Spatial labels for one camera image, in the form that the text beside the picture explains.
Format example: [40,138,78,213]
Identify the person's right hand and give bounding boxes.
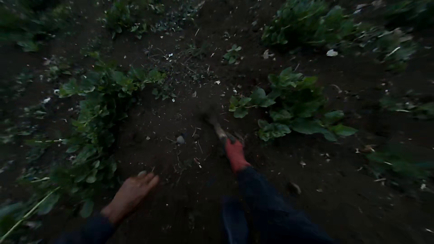
[222,134,251,174]

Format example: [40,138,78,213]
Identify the dark green leafy plants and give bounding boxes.
[0,0,72,52]

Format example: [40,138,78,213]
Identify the broad-leaved green plant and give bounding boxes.
[229,67,358,142]

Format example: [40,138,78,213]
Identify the long pale green stalk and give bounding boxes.
[0,186,61,242]

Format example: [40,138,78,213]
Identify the long row of leafy plants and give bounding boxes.
[20,54,167,218]

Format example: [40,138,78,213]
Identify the small green seedling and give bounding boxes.
[223,44,242,64]

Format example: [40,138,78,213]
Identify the large bushy green plants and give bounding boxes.
[261,0,363,51]

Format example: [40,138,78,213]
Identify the leafy green plant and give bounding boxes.
[98,0,153,39]

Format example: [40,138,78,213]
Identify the person's left forearm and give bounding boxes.
[56,213,116,244]

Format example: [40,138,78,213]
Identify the hand tool with wooden handle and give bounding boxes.
[200,110,228,142]

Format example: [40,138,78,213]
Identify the person's legs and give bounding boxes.
[222,196,250,244]

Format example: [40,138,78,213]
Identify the blurred low green plant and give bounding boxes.
[366,146,433,182]

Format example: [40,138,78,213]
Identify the person's right forearm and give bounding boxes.
[237,165,334,244]

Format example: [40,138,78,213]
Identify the person's left hand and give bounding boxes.
[101,171,160,225]

